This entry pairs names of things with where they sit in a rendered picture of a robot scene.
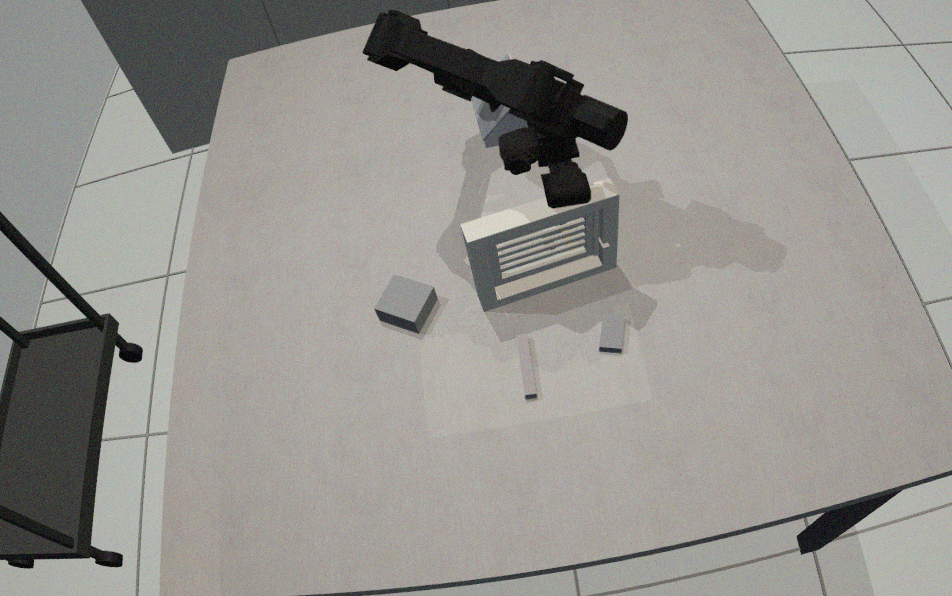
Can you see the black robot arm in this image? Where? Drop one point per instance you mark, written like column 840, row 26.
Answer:
column 530, row 90

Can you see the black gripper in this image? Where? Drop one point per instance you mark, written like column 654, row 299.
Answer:
column 566, row 184

